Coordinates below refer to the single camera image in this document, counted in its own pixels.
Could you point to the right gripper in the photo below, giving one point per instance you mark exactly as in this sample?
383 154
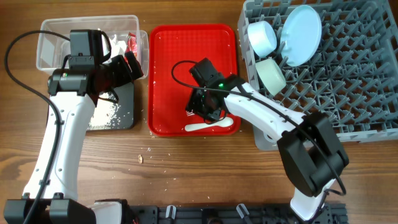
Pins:
198 97

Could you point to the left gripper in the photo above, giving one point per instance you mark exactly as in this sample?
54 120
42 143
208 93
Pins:
125 75

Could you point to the white napkin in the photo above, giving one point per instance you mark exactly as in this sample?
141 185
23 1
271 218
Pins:
118 44

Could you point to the white plastic fork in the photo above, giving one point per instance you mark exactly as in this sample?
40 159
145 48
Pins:
190 113

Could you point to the white plastic spoon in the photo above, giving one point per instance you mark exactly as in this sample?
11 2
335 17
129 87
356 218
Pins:
226 122

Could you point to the red snack wrapper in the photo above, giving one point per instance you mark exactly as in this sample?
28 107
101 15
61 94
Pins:
132 44

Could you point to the green bowl with food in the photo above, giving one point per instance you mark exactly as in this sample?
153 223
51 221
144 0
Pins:
271 76

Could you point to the light blue bowl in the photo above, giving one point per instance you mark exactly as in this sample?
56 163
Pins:
262 38

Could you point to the light blue plate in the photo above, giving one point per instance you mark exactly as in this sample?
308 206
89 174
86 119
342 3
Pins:
300 35

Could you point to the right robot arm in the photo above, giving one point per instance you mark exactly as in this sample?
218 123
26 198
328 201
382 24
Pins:
312 155

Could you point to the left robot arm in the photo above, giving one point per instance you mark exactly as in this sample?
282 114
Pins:
74 89

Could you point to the black waste tray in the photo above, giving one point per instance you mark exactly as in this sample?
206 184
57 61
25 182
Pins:
124 105

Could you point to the clear plastic waste bin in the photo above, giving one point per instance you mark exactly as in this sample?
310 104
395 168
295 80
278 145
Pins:
51 49

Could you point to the grey dishwasher rack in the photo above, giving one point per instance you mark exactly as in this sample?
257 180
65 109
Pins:
353 75

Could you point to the spilled rice in tray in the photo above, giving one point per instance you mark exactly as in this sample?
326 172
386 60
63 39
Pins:
105 116

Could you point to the red serving tray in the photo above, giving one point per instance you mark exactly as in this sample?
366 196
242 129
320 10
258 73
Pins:
173 48

